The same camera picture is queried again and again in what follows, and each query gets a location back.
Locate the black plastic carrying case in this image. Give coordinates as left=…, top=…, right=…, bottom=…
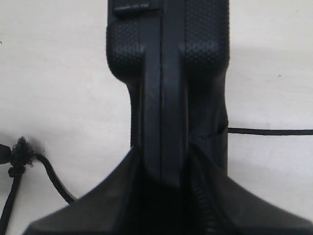
left=107, top=0, right=229, bottom=188

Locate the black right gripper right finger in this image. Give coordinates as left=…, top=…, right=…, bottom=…
left=190, top=144, right=313, bottom=235

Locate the black braided rope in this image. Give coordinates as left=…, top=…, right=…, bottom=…
left=0, top=126, right=313, bottom=235

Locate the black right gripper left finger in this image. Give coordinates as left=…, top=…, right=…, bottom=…
left=24, top=147, right=141, bottom=235

